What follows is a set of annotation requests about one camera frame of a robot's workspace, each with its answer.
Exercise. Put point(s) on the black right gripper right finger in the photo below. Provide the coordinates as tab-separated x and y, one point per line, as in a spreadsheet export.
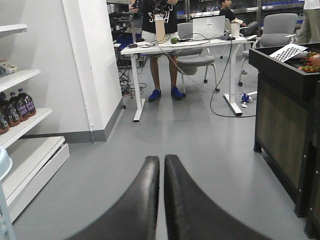
190	214

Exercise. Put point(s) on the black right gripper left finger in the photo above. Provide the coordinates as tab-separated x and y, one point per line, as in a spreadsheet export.
134	215

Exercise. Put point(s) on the light blue shopping basket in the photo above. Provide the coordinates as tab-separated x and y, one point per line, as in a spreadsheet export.
6	228

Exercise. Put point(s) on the black wooden produce stand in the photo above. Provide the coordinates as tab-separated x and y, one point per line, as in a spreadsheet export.
284	125

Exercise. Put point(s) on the purple label drink bottle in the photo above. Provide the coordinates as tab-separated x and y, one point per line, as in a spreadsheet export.
28	102

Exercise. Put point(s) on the grey office chair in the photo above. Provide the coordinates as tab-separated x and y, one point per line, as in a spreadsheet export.
188	60
278	30

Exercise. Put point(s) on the white office desk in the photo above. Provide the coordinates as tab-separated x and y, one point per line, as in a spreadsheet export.
167	47

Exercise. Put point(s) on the silver laptop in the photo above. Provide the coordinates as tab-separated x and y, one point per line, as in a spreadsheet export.
208	27

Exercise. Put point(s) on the checkerboard calibration sheet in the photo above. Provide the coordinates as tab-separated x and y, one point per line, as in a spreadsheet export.
287	52

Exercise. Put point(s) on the seated person in black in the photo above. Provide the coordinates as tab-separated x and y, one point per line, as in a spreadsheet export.
248	29

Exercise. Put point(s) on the person in black shirt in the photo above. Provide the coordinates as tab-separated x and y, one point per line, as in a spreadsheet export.
159	22

